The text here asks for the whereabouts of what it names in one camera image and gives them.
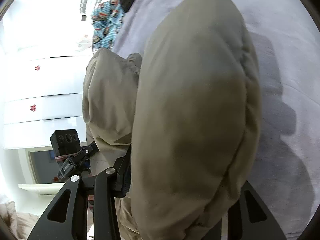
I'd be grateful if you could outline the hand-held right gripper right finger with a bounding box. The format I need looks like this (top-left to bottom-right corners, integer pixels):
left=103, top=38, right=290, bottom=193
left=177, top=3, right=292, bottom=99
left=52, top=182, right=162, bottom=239
left=202, top=180, right=288, bottom=240

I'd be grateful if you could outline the lavender bed sheet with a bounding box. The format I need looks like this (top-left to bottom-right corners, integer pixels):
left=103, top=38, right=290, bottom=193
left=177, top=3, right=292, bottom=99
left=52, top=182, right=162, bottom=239
left=111, top=0, right=320, bottom=240

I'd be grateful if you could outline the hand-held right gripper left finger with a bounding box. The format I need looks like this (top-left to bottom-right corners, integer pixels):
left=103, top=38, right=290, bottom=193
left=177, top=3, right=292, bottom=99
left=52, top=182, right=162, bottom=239
left=27, top=145, right=132, bottom=240

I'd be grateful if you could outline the pinkish beige cloth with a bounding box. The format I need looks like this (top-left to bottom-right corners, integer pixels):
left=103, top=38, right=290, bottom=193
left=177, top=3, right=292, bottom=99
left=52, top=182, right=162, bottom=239
left=0, top=201, right=43, bottom=240

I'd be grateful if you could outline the white drawer cabinet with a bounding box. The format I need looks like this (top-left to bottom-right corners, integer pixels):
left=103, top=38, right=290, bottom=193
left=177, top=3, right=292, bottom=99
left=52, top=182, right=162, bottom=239
left=0, top=17, right=93, bottom=196

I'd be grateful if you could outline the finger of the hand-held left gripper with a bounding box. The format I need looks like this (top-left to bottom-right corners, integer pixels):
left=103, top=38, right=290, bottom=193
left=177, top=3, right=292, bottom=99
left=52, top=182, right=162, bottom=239
left=72, top=141, right=99, bottom=171

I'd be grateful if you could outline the beige padded jacket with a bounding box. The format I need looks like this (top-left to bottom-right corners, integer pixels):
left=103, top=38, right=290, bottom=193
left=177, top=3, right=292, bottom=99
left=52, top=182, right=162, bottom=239
left=82, top=0, right=263, bottom=240

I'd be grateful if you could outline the blue printed cloth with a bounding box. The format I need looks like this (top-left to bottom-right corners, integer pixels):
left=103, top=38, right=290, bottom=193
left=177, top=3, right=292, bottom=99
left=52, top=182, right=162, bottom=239
left=90, top=0, right=125, bottom=55

